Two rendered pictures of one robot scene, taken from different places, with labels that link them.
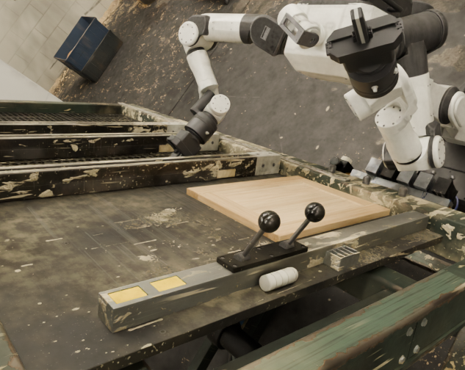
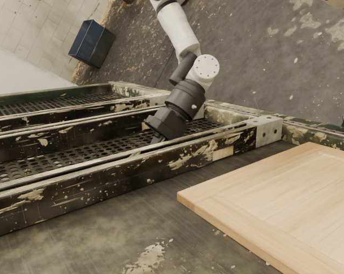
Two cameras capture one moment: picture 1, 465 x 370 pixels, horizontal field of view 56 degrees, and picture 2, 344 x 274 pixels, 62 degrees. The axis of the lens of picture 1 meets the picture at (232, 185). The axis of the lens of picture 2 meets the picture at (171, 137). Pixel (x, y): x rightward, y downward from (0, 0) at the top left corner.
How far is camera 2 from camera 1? 0.69 m
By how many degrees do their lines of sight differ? 7
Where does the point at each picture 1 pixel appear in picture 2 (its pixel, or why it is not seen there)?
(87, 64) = (92, 55)
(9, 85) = (36, 79)
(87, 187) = (29, 217)
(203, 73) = (180, 32)
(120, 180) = (81, 195)
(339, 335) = not seen: outside the picture
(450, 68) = not seen: outside the picture
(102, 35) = (100, 32)
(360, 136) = (335, 82)
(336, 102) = (304, 53)
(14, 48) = (41, 53)
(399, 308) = not seen: outside the picture
